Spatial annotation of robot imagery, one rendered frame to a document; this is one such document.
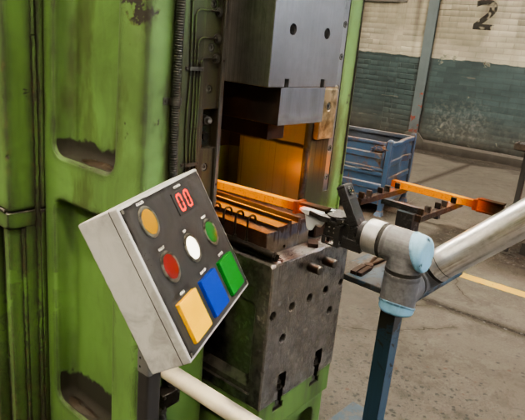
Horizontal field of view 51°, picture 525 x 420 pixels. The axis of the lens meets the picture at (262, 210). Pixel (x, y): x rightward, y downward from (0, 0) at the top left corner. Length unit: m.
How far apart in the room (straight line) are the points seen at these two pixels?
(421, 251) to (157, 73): 0.73
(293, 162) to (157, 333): 1.03
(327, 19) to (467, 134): 7.82
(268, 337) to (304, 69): 0.72
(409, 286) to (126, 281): 0.74
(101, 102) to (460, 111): 8.10
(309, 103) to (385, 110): 8.26
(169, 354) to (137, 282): 0.13
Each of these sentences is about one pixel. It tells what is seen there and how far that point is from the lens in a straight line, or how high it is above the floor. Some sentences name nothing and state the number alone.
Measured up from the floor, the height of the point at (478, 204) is 1.02.
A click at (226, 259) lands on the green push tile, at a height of 1.04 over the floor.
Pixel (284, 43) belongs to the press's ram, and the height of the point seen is 1.47.
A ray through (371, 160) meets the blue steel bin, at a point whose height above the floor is 0.50.
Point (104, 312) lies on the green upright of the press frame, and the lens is 1.68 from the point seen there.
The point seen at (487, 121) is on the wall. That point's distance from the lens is 9.18.
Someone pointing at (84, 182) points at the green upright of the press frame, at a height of 1.08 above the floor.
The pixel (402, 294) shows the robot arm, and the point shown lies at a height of 0.91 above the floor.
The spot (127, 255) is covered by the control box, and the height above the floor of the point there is 1.13.
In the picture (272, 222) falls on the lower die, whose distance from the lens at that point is 1.55.
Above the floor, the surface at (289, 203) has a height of 1.04.
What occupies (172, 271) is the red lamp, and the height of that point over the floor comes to 1.08.
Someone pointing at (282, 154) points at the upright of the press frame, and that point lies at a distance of 1.87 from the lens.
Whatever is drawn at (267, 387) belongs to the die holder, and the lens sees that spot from 1.66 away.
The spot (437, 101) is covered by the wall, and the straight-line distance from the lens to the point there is 9.41.
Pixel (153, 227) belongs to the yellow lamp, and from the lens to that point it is 0.96.
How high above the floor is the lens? 1.47
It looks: 17 degrees down
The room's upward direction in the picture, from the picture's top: 5 degrees clockwise
